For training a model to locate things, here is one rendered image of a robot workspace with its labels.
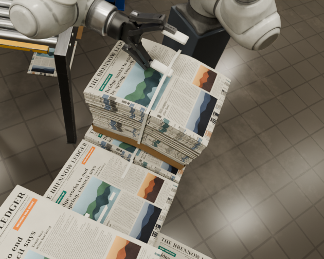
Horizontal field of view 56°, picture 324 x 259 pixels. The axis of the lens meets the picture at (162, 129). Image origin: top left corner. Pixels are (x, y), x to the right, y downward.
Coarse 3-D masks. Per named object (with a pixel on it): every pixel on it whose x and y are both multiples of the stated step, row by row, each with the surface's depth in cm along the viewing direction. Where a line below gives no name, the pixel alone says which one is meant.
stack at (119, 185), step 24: (96, 144) 110; (120, 144) 109; (72, 168) 101; (96, 168) 103; (120, 168) 105; (144, 168) 107; (168, 168) 108; (48, 192) 96; (72, 192) 97; (96, 192) 99; (120, 192) 101; (144, 192) 102; (168, 192) 104; (96, 216) 95; (120, 216) 97; (144, 216) 98; (144, 240) 94
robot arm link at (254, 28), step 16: (224, 0) 98; (240, 0) 93; (256, 0) 92; (272, 0) 94; (224, 16) 103; (240, 16) 96; (256, 16) 95; (272, 16) 97; (240, 32) 101; (256, 32) 98; (272, 32) 99; (256, 48) 103
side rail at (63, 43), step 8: (64, 32) 135; (72, 32) 138; (64, 40) 133; (72, 40) 140; (56, 48) 130; (64, 48) 131; (72, 48) 143; (56, 56) 129; (64, 56) 129; (56, 64) 133; (64, 64) 133; (64, 72) 138
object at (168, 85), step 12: (168, 48) 103; (168, 60) 100; (180, 60) 101; (156, 72) 97; (180, 72) 99; (156, 84) 94; (168, 84) 95; (144, 96) 91; (156, 96) 92; (168, 96) 93; (144, 108) 89; (156, 108) 90; (156, 120) 89; (144, 132) 98
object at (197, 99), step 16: (192, 64) 102; (192, 80) 99; (208, 80) 101; (224, 80) 103; (176, 96) 94; (192, 96) 96; (208, 96) 97; (224, 96) 100; (176, 112) 91; (192, 112) 93; (208, 112) 95; (160, 128) 92; (176, 128) 89; (192, 128) 90; (208, 128) 92; (160, 144) 100; (176, 144) 96; (192, 144) 92; (176, 160) 104
